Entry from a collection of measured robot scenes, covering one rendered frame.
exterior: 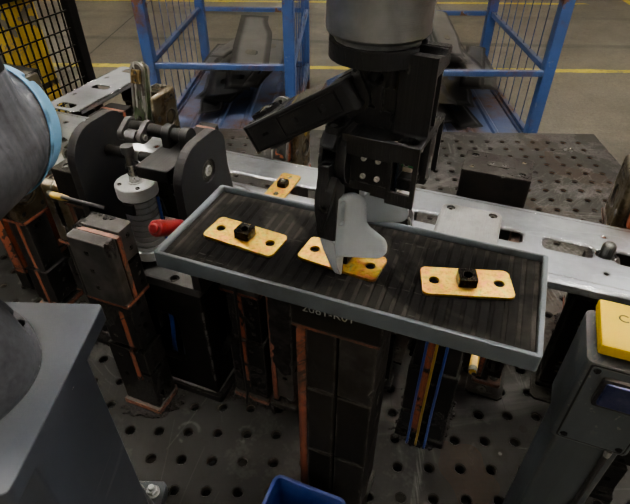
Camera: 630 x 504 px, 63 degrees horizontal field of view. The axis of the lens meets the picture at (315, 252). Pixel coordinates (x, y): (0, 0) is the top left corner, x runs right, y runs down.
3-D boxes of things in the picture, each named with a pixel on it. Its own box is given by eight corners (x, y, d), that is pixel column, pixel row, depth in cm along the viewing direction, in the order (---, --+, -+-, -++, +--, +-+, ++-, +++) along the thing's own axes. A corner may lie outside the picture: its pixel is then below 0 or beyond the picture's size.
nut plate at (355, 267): (388, 260, 51) (389, 251, 50) (374, 283, 49) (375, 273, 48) (312, 237, 54) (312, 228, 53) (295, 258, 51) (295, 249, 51)
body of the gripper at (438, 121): (409, 219, 40) (431, 63, 33) (310, 193, 43) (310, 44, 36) (435, 174, 46) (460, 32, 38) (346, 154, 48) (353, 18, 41)
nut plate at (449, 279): (507, 273, 50) (510, 263, 49) (515, 300, 47) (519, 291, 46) (419, 268, 50) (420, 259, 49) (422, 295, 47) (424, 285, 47)
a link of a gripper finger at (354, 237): (374, 303, 45) (389, 208, 41) (313, 283, 47) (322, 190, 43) (385, 286, 48) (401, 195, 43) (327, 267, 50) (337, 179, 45)
